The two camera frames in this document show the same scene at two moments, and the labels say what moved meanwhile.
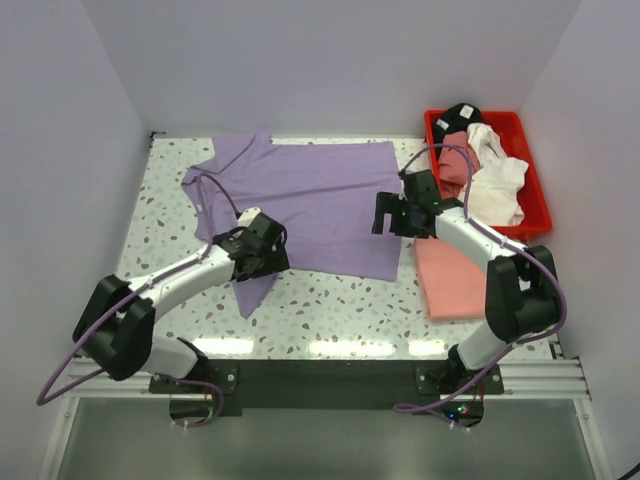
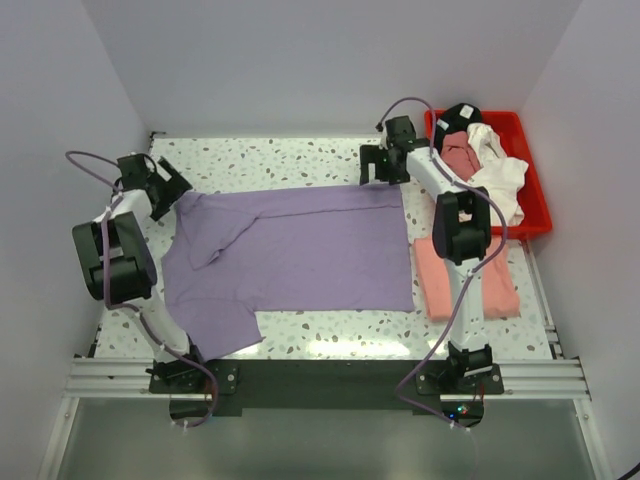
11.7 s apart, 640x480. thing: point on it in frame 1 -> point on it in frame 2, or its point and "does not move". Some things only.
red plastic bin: [511, 135] does not move
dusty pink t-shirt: [454, 165] does not move
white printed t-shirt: [496, 180] does not move
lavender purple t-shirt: [323, 195] -> [229, 255]
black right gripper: [390, 203] -> [372, 154]
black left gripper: [276, 262] -> [175, 187]
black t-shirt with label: [455, 119] does not move
